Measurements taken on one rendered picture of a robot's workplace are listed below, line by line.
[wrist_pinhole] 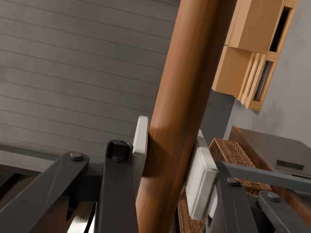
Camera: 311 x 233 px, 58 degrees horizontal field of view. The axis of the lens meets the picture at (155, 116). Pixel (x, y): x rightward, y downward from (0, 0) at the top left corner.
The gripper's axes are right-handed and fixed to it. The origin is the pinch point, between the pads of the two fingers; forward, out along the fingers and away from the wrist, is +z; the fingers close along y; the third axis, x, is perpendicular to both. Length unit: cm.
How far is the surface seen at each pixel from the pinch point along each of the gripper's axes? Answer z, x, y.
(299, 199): 75, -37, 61
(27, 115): 352, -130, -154
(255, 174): 80, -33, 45
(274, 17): 261, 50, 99
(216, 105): 353, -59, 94
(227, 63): 301, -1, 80
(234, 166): 81, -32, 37
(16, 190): 127, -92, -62
